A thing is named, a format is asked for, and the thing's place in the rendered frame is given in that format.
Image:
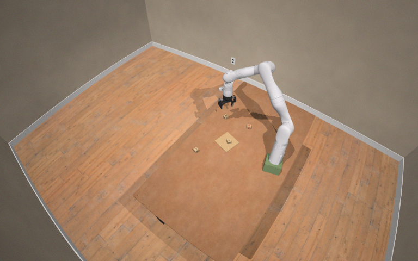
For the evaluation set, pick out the tan flat mat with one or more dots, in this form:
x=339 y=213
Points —
x=221 y=141

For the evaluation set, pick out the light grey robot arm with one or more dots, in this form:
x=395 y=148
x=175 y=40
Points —
x=265 y=69

